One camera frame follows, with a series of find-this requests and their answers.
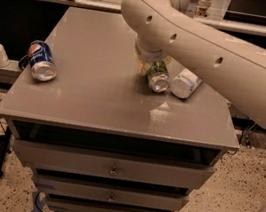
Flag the grey drawer cabinet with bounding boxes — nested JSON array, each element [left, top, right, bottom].
[[0, 8, 238, 212]]

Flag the grey drawer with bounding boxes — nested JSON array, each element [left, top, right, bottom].
[[32, 174, 188, 211], [12, 139, 214, 189], [46, 196, 158, 212]]

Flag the white plastic water bottle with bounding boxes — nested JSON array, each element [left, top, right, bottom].
[[171, 68, 202, 99]]

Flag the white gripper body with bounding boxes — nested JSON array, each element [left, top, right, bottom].
[[134, 34, 171, 64]]

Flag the top grey drawer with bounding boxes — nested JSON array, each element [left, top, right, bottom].
[[12, 139, 214, 189]]

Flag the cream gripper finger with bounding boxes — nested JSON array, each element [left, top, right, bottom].
[[135, 59, 152, 76]]

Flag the green soda can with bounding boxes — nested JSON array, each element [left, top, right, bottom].
[[146, 60, 170, 93]]

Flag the bottom grey drawer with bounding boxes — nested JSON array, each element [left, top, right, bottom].
[[46, 196, 158, 212]]

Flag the middle grey drawer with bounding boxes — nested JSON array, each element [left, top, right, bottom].
[[32, 174, 188, 211]]

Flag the blue Pepsi can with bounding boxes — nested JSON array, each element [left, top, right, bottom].
[[28, 40, 57, 82]]

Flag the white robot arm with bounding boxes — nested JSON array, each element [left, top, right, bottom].
[[121, 0, 266, 129]]

